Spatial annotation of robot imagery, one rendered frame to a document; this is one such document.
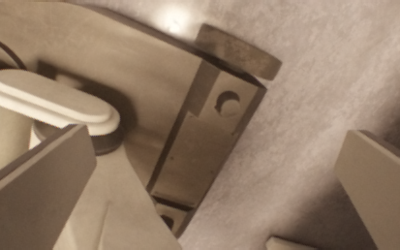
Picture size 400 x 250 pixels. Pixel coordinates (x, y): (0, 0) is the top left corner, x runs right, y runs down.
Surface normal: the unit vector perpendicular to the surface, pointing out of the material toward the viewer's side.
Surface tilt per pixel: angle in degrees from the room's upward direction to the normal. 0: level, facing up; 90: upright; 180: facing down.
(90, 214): 90
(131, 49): 0
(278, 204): 0
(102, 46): 0
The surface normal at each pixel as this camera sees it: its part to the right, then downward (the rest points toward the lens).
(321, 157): 0.04, 0.43
